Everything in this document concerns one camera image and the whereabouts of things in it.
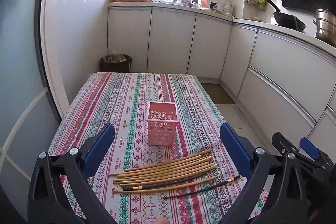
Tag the pink perforated plastic basket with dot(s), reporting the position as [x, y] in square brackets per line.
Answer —
[161, 132]

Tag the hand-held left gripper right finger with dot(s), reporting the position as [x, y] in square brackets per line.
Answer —
[235, 148]

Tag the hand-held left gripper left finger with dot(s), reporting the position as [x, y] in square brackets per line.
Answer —
[101, 146]

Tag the dark brown trash bin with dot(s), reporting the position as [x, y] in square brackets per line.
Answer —
[115, 66]

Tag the patterned red green tablecloth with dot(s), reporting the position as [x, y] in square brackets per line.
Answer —
[118, 108]

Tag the black wok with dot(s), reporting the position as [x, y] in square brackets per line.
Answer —
[288, 20]

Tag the white kitchen cabinets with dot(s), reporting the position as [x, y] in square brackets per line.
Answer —
[170, 40]

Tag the row of wooden chopsticks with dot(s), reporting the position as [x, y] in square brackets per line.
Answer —
[168, 170]

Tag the stainless steel pot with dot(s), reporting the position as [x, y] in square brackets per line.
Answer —
[326, 24]

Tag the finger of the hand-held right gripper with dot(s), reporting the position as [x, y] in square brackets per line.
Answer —
[308, 146]
[281, 141]

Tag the green hanging bag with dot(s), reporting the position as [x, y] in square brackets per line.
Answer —
[261, 1]

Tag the black chopstick gold band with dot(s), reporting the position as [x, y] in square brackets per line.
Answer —
[168, 183]
[199, 189]

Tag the brown floor mat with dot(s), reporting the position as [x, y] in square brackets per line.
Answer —
[216, 94]

